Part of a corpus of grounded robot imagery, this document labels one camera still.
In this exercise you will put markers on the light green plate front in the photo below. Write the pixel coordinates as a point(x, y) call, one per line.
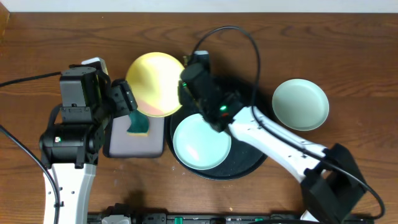
point(198, 146)

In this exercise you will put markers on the light green plate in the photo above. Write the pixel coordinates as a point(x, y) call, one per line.
point(198, 146)
point(300, 104)

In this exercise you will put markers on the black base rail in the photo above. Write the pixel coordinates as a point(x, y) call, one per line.
point(121, 213)

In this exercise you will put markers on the black round tray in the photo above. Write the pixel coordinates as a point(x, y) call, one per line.
point(242, 158)

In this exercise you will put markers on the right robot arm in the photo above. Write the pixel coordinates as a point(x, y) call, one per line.
point(330, 180)

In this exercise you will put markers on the yellow round plate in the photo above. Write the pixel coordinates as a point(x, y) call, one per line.
point(153, 79)

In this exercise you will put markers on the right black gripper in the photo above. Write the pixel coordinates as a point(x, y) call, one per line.
point(186, 96)

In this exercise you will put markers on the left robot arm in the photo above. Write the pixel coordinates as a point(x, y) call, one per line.
point(75, 133)

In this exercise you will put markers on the green yellow sponge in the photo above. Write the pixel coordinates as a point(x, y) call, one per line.
point(139, 124)

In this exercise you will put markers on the black rectangular tray grey mat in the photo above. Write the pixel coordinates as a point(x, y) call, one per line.
point(122, 144)

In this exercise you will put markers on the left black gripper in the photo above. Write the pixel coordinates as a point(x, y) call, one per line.
point(125, 99)

